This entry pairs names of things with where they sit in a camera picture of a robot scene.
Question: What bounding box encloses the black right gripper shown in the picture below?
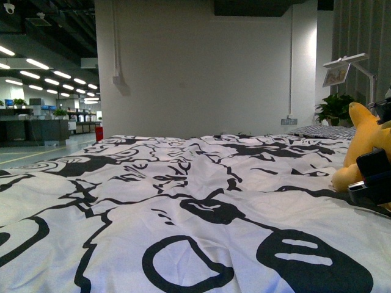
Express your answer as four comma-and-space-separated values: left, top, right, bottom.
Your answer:
348, 148, 390, 205

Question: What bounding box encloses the orange yellow plush toy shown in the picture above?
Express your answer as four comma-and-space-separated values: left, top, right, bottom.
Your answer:
332, 102, 390, 192

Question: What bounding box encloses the striped grey pillow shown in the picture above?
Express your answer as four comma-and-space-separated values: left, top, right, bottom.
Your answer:
287, 125, 356, 140

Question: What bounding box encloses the green potted plant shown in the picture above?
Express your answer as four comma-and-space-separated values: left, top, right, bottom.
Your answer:
315, 93, 355, 127

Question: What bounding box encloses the picture card on lamp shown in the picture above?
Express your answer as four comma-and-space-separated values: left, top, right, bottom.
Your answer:
323, 64, 350, 87

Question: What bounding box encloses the white floor lamp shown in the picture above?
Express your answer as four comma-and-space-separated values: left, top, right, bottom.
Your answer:
323, 52, 377, 109

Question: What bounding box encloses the black and white duvet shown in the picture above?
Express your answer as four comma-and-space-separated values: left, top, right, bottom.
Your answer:
1, 135, 390, 292

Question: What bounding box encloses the red fire extinguisher box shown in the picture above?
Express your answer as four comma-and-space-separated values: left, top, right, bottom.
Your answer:
95, 126, 104, 142

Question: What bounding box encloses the wall power socket strip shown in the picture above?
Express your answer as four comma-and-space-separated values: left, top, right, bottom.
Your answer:
280, 118, 298, 126

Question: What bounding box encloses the white wall junction box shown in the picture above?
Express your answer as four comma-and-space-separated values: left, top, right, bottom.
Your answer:
112, 75, 123, 85

